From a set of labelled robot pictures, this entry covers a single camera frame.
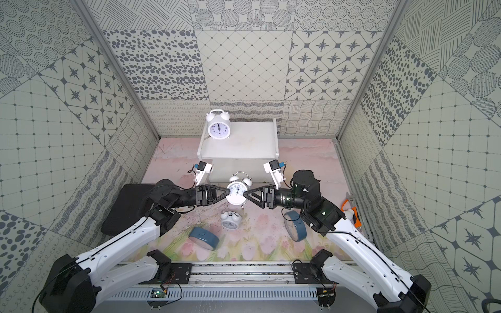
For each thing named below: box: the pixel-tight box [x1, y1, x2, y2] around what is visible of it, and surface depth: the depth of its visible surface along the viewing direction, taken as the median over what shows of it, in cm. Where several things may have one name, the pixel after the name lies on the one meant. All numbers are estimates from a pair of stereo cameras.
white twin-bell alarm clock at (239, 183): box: [225, 170, 253, 210], surface depth 62 cm
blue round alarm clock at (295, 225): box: [283, 210, 307, 242], surface depth 77 cm
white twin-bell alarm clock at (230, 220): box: [219, 210, 243, 231], surface depth 82 cm
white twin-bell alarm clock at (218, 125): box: [206, 108, 231, 140], surface depth 72 cm
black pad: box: [101, 183, 155, 235], surface depth 88 cm
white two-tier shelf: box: [197, 118, 280, 186], surface depth 74 cm
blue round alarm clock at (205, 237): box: [188, 226, 220, 251], surface depth 76 cm
